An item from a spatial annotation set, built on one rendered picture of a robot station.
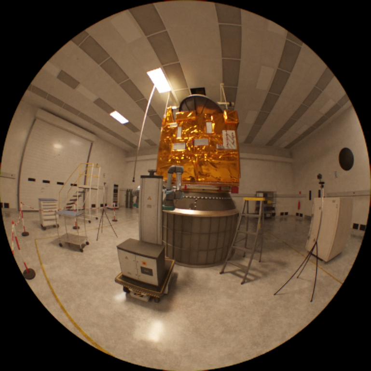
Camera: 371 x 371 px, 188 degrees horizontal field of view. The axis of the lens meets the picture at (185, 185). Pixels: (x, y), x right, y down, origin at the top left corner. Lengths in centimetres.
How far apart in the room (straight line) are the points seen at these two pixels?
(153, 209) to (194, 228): 98
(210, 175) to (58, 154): 784
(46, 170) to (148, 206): 695
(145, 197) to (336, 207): 376
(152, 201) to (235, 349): 219
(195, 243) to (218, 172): 153
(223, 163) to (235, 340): 294
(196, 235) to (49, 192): 754
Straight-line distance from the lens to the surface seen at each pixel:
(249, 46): 404
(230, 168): 246
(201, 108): 362
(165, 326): 168
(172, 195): 165
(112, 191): 904
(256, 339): 177
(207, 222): 223
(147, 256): 136
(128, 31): 404
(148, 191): 162
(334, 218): 326
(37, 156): 782
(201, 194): 234
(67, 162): 811
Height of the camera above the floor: 155
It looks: 4 degrees up
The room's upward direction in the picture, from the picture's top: 3 degrees clockwise
